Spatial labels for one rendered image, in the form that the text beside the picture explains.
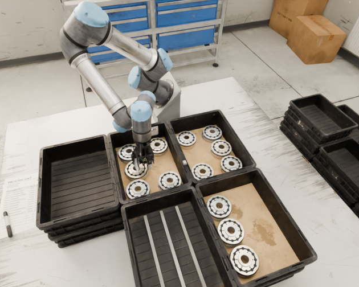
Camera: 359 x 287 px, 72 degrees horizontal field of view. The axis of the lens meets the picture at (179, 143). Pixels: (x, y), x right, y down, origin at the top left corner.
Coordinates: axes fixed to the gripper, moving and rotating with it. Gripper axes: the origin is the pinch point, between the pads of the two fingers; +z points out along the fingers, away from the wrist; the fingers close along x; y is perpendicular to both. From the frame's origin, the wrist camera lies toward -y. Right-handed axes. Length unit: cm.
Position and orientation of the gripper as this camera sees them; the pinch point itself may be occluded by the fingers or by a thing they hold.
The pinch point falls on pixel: (143, 167)
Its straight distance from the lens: 117.2
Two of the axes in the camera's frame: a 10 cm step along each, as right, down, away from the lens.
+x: 9.4, -1.8, 2.8
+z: -0.6, 7.5, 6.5
